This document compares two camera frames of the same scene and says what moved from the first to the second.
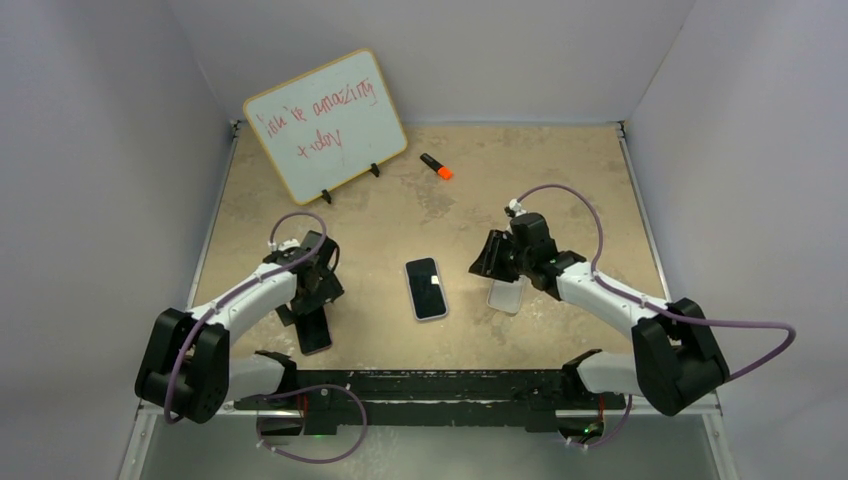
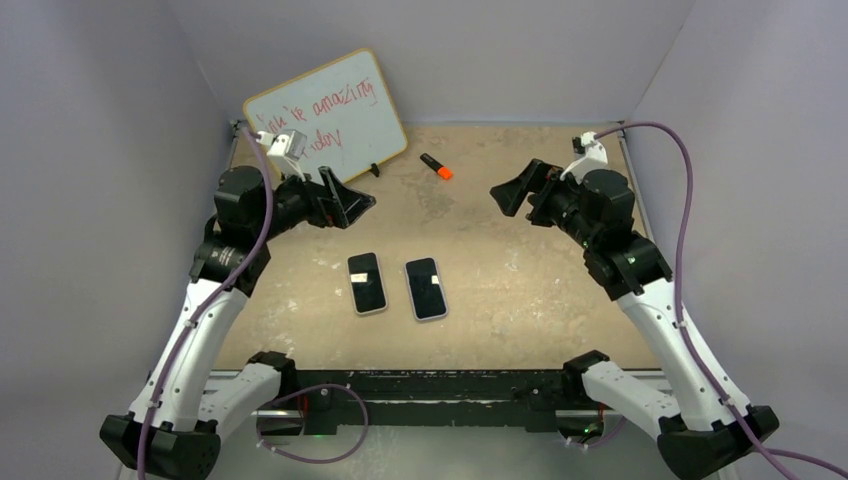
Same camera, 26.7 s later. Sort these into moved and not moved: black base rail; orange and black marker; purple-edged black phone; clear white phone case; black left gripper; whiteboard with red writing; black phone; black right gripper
Moved: purple-edged black phone; clear white phone case; black left gripper; black right gripper
Not moved: orange and black marker; whiteboard with red writing; black phone; black base rail
